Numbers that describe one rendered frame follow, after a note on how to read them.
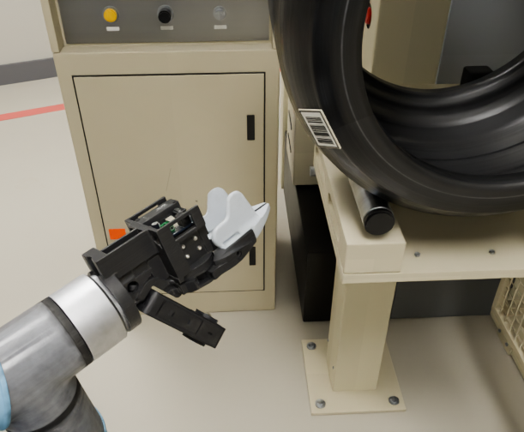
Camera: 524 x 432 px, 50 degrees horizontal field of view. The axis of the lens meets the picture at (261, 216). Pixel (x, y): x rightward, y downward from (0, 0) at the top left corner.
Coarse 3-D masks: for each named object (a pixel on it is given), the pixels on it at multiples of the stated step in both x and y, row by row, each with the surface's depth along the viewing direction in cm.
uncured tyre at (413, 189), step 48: (288, 0) 62; (336, 0) 59; (288, 48) 65; (336, 48) 62; (288, 96) 72; (336, 96) 65; (384, 96) 95; (432, 96) 96; (480, 96) 96; (384, 144) 69; (432, 144) 96; (480, 144) 94; (384, 192) 76; (432, 192) 74; (480, 192) 74
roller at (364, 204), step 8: (352, 184) 87; (352, 192) 87; (360, 192) 83; (368, 192) 82; (360, 200) 82; (368, 200) 81; (376, 200) 80; (384, 200) 81; (360, 208) 82; (368, 208) 80; (376, 208) 79; (384, 208) 79; (360, 216) 82; (368, 216) 79; (376, 216) 79; (384, 216) 79; (392, 216) 79; (368, 224) 79; (376, 224) 79; (384, 224) 80; (392, 224) 80; (376, 232) 80; (384, 232) 80
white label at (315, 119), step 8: (304, 112) 69; (312, 112) 68; (320, 112) 67; (304, 120) 70; (312, 120) 69; (320, 120) 68; (312, 128) 70; (320, 128) 69; (328, 128) 68; (312, 136) 72; (320, 136) 71; (328, 136) 69; (320, 144) 72; (328, 144) 71; (336, 144) 70
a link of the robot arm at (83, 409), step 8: (80, 384) 55; (80, 392) 54; (72, 400) 52; (80, 400) 53; (88, 400) 56; (72, 408) 52; (80, 408) 53; (88, 408) 55; (96, 408) 59; (64, 416) 51; (72, 416) 52; (80, 416) 53; (88, 416) 55; (96, 416) 57; (48, 424) 50; (56, 424) 51; (64, 424) 52; (72, 424) 52; (80, 424) 53; (88, 424) 54; (96, 424) 56; (104, 424) 58
